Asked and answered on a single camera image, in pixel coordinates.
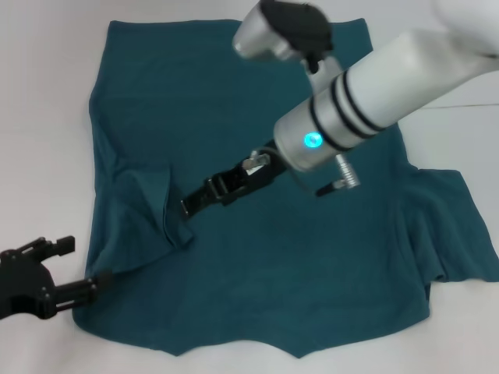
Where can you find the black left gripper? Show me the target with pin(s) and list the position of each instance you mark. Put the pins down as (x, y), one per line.
(23, 284)

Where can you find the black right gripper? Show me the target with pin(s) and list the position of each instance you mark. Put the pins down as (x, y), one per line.
(257, 179)

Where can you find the teal blue shirt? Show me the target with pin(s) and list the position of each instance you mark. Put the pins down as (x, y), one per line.
(273, 272)

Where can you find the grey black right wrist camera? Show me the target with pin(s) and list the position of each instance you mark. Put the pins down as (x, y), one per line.
(296, 19)

